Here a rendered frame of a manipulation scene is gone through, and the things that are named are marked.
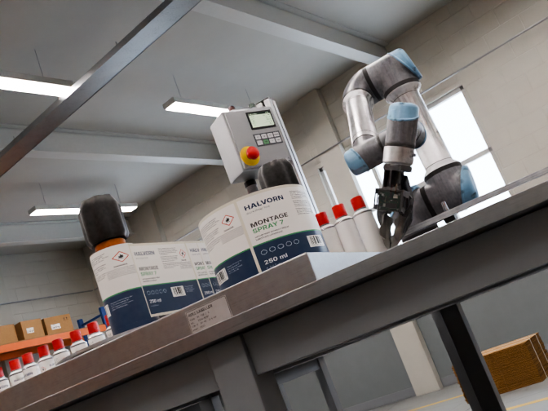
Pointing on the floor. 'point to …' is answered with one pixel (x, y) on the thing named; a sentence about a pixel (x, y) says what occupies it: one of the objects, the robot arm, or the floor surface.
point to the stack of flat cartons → (516, 364)
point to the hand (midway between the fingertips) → (391, 245)
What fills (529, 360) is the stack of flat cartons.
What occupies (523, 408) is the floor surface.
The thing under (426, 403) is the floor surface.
